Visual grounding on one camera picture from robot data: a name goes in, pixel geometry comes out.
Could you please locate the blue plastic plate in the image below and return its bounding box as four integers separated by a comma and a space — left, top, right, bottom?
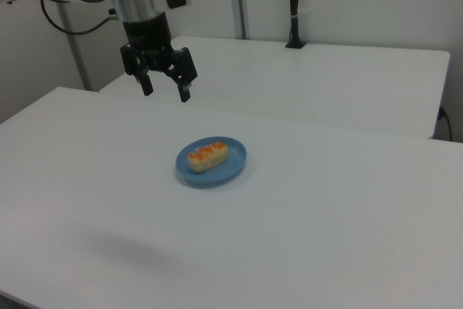
175, 135, 248, 190

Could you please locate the bread with orange topping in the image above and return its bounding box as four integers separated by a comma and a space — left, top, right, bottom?
187, 141, 229, 173

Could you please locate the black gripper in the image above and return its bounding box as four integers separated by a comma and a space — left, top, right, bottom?
119, 11, 199, 103

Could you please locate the smaller white table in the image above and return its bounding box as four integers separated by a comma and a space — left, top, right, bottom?
98, 35, 451, 140

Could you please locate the black table edge cable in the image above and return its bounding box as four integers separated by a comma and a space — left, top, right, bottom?
438, 106, 454, 142

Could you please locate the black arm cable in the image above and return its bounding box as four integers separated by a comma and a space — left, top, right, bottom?
40, 0, 117, 35

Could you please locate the black camera stand pole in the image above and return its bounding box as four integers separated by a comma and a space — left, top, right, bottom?
284, 0, 308, 50

